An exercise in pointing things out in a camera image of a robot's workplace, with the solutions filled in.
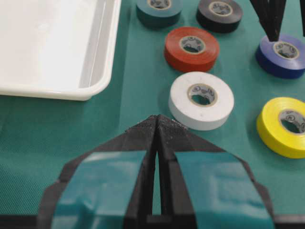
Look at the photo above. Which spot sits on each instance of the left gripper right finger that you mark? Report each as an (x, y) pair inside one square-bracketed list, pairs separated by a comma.
[(204, 187)]

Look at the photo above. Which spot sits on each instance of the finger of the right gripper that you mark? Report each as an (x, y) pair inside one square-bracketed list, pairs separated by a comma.
[(270, 14)]

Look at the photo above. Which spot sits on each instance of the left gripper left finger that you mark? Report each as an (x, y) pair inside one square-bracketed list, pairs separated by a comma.
[(109, 187)]

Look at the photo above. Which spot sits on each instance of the blue tape roll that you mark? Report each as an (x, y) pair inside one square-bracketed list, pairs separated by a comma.
[(284, 58)]

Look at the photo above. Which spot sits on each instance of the black tape roll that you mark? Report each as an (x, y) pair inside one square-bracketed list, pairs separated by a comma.
[(222, 16)]

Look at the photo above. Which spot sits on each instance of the yellow tape roll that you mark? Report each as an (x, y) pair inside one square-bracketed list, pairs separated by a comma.
[(281, 126)]

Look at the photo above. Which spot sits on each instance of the white tape roll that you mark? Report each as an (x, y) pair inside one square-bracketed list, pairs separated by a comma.
[(200, 101)]

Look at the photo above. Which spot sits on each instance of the red tape roll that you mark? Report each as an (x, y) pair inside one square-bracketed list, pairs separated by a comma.
[(189, 49)]

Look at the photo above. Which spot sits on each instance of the green tape roll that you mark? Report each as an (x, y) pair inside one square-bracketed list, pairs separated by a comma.
[(159, 13)]

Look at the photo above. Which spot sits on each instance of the white plastic tray case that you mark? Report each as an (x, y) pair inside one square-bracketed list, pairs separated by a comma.
[(58, 49)]

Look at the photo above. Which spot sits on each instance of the green table cloth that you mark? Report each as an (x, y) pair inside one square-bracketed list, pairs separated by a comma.
[(38, 136)]

